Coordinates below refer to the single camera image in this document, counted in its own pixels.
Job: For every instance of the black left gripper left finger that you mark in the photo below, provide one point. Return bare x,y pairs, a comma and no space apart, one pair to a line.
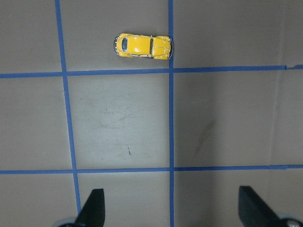
93,211

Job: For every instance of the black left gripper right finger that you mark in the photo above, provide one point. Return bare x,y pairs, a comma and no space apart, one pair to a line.
254,212

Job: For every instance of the yellow toy beetle car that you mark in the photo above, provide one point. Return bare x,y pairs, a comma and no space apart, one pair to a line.
143,46

